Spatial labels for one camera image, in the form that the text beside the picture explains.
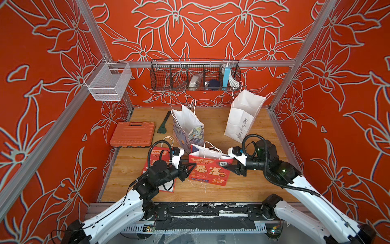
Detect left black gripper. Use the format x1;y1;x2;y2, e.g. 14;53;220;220
155;159;196;189

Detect red RICH paper bag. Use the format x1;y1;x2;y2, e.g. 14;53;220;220
142;143;175;193

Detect red paper bag blue panel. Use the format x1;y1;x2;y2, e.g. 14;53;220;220
189;141;233;187

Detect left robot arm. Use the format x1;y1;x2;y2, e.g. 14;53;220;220
61;140;196;244

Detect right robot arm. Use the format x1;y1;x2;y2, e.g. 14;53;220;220
224;134;376;244

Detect floral patterned paper bag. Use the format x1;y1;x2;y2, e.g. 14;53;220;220
171;99;205;153

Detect white paper bag back right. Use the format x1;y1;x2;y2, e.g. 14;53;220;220
224;83;272;142

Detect dark green scraper tool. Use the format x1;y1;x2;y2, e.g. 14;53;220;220
157;111;171;134

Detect orange plastic tool case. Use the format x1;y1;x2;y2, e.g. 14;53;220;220
110;122;155;148

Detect silver pouch in basket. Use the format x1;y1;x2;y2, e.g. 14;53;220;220
188;74;203;91

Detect dark blue round object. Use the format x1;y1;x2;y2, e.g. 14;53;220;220
207;79;221;90

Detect light blue box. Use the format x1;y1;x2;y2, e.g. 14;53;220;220
221;64;231;90

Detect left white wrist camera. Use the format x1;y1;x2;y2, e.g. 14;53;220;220
171;147;184;169

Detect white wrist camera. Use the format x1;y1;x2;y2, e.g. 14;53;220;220
171;147;184;169
228;146;247;166

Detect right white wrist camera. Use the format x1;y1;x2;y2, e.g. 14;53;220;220
228;146;247;166

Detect white cable bundle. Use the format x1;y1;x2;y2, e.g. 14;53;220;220
228;71;242;91

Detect black wire wall basket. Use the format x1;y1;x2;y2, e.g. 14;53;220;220
150;58;243;92

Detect white wire mesh basket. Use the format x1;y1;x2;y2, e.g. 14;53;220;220
85;58;133;101

